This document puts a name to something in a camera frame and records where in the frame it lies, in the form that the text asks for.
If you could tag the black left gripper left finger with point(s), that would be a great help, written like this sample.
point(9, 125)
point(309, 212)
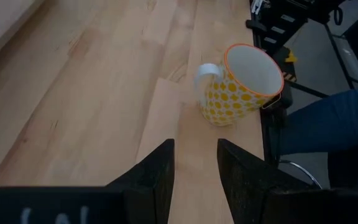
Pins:
point(149, 193)

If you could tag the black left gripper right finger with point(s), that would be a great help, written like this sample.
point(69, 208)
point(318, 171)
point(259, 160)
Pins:
point(247, 193)

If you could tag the person's leg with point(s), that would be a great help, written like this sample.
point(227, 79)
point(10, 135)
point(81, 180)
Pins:
point(331, 121)

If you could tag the black aluminium rig frame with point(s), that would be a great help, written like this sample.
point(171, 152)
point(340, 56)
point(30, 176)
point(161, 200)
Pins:
point(272, 130)

